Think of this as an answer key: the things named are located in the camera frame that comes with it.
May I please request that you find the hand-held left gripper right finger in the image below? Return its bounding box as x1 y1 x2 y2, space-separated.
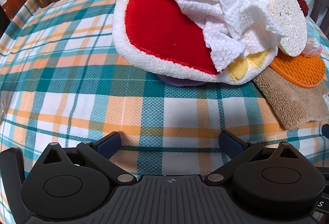
204 130 309 185

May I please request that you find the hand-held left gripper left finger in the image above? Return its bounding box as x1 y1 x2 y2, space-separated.
35 132 138 185

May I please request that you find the brown fluffy towel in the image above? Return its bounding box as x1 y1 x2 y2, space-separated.
252 67 329 130

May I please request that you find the orange silicone honeycomb mat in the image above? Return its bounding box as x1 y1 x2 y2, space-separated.
269 51 326 89

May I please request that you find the purple soft cloth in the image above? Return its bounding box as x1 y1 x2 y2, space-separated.
157 74 206 87

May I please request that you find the pink packet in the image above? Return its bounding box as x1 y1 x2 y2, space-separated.
302 38 323 57

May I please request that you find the white round sponge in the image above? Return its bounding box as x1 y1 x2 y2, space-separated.
269 0 308 57

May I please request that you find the dark red towel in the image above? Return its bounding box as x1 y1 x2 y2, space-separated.
297 0 309 16

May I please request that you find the plaid tablecloth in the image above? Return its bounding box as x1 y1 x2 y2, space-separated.
0 0 329 224

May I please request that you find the dark wooden chair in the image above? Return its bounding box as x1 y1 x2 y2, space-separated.
310 0 329 40

